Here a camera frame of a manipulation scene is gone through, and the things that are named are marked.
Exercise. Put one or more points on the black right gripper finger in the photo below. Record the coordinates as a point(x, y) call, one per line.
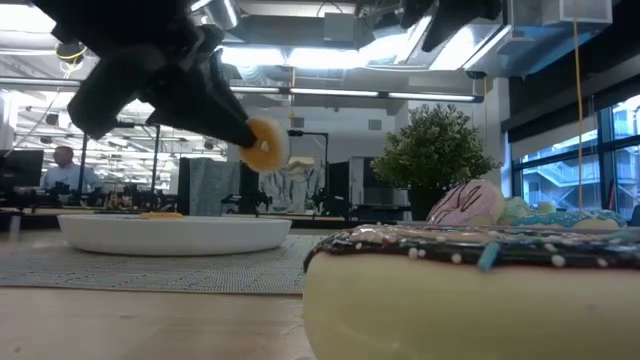
point(415, 12)
point(445, 25)

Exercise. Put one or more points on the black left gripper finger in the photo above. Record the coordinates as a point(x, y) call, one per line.
point(225, 95)
point(210, 120)

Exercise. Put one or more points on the small chocolate donut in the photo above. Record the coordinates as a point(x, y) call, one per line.
point(272, 160)

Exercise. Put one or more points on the large pink donut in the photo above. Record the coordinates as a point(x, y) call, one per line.
point(467, 202)

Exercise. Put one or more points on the large blue donut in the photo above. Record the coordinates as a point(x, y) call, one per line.
point(575, 218)

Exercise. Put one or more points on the large chocolate sprinkled donut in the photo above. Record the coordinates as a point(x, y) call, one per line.
point(450, 310)

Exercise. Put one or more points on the black background robot arm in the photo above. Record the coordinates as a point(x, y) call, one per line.
point(327, 200)
point(247, 200)

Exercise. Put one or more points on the grey partition panel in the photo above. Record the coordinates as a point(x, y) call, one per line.
point(210, 185)

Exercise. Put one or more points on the long linear ceiling light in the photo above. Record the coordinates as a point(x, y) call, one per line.
point(350, 92)

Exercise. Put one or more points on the blue white cloth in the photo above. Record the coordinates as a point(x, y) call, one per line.
point(292, 187)

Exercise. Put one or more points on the white round plate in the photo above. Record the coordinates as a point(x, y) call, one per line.
point(200, 235)

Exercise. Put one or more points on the green potted plant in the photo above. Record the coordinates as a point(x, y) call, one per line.
point(435, 150)

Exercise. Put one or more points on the person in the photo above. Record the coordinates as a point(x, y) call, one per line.
point(67, 175)

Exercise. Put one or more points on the grey woven placemat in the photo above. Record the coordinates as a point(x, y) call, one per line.
point(225, 272)

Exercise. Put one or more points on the black computer monitor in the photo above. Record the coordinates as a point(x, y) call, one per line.
point(20, 167)

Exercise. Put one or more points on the light green cup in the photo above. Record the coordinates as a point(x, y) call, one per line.
point(547, 206)

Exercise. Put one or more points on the black robot station frame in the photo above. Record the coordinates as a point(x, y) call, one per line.
point(310, 133)
point(156, 165)

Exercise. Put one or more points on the silver round air duct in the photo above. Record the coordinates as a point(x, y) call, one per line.
point(227, 12)

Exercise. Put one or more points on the black aluminium table frame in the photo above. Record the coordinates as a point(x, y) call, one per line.
point(40, 221)

